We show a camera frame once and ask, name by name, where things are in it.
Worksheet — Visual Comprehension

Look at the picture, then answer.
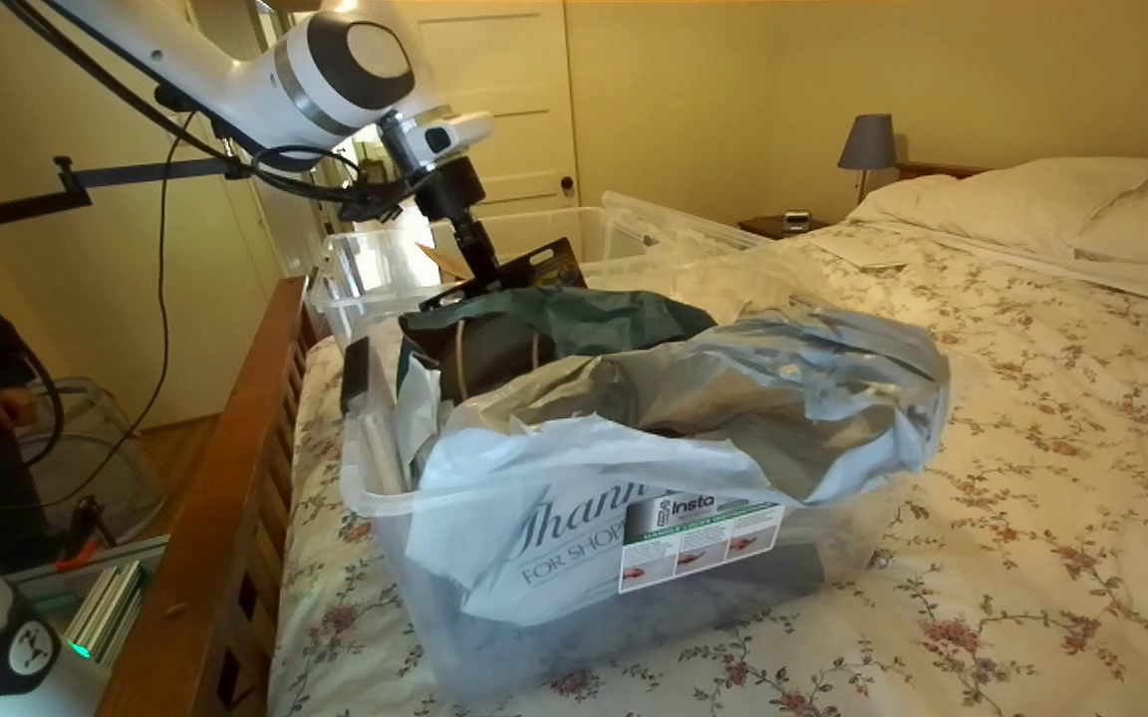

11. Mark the white panel door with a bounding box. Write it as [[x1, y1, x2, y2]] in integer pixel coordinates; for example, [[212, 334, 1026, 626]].
[[389, 0, 583, 215]]

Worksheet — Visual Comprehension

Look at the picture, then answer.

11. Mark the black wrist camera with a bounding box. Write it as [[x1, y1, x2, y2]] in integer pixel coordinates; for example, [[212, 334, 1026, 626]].
[[337, 181, 408, 226]]

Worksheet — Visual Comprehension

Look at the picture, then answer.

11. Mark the grey bedside lamp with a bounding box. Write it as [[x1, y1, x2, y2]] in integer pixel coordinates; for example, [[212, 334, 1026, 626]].
[[832, 112, 902, 207]]

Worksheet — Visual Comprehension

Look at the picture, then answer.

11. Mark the small black box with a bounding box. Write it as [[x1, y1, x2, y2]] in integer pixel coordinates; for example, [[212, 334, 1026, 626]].
[[493, 235, 591, 295]]

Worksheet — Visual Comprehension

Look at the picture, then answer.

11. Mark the grey white plastic bag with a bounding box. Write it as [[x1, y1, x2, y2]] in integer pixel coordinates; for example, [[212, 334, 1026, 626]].
[[397, 307, 957, 630]]

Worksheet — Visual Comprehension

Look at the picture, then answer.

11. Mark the silver aluminium stand frame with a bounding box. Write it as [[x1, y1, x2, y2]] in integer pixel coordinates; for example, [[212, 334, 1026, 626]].
[[60, 555, 158, 671]]

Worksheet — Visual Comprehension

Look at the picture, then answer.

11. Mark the bystander hand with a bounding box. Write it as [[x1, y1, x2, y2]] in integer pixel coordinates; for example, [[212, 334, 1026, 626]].
[[0, 385, 40, 432]]

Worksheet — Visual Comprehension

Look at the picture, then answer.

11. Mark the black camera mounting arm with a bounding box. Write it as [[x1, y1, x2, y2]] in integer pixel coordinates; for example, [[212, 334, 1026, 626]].
[[0, 153, 260, 243]]

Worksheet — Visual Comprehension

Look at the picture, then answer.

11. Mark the wooden bed footboard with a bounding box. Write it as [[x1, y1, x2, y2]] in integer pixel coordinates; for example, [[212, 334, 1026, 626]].
[[90, 272, 328, 717]]

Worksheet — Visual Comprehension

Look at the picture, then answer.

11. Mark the dark green cloth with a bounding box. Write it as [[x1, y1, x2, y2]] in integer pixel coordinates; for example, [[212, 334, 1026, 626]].
[[397, 284, 721, 365]]

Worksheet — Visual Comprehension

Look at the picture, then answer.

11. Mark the black hanging cable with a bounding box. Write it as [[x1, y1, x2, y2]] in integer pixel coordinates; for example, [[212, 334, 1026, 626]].
[[11, 122, 194, 513]]

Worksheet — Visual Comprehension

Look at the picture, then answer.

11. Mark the dark wooden nightstand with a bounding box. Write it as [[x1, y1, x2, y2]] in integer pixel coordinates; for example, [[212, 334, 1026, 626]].
[[733, 203, 860, 243]]

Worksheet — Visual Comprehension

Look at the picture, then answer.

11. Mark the clear plastic storage crate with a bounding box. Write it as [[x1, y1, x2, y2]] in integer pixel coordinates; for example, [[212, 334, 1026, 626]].
[[307, 187, 796, 334], [332, 284, 957, 707]]

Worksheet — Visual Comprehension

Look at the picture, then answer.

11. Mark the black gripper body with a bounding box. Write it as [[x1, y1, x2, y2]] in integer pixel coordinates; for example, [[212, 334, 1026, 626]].
[[410, 157, 489, 226]]

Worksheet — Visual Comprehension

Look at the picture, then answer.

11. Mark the floral white bedspread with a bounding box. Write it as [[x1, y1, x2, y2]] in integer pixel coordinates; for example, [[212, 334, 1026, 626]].
[[268, 210, 1148, 717]]

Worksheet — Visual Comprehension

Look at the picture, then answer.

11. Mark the wooden bed headboard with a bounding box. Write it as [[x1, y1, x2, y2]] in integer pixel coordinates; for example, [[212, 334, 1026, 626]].
[[891, 161, 987, 183]]

